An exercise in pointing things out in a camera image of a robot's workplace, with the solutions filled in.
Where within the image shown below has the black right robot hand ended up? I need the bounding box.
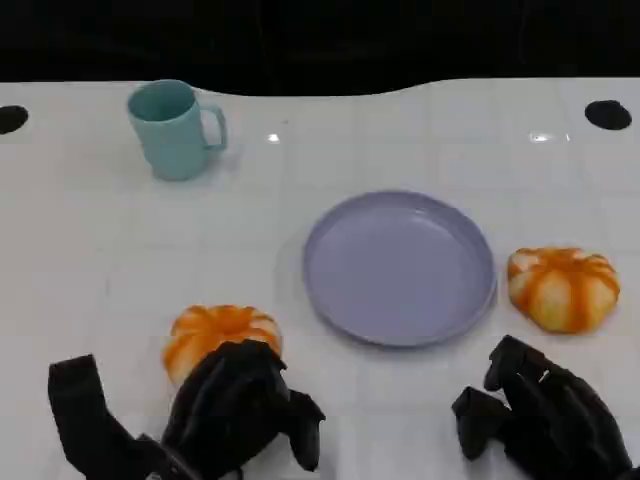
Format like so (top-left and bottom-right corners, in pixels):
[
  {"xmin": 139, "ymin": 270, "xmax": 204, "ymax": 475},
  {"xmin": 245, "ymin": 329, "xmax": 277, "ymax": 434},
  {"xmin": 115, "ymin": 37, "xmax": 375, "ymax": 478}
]
[{"xmin": 451, "ymin": 334, "xmax": 635, "ymax": 480}]

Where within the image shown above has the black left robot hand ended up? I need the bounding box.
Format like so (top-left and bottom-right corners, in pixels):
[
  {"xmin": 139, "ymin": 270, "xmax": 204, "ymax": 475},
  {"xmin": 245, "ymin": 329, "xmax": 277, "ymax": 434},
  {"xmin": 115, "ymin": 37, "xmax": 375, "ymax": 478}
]
[{"xmin": 48, "ymin": 339, "xmax": 327, "ymax": 480}]

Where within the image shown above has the orange and white toy bread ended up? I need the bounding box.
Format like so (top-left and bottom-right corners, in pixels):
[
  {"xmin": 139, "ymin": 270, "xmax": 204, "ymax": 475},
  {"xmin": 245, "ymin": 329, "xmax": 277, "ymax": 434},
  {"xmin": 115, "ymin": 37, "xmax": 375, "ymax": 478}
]
[
  {"xmin": 506, "ymin": 246, "xmax": 622, "ymax": 335},
  {"xmin": 161, "ymin": 304, "xmax": 285, "ymax": 386}
]

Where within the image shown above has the lilac plate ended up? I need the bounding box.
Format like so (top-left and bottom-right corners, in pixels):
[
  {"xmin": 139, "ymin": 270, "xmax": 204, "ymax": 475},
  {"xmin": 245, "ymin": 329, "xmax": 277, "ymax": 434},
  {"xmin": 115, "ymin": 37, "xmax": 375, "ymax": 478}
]
[{"xmin": 301, "ymin": 189, "xmax": 499, "ymax": 349}]

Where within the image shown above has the pale green mug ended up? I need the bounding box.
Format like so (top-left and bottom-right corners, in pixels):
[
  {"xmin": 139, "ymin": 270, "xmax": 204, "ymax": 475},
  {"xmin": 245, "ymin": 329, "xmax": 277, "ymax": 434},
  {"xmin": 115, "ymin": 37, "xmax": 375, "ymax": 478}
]
[{"xmin": 125, "ymin": 78, "xmax": 229, "ymax": 182}]

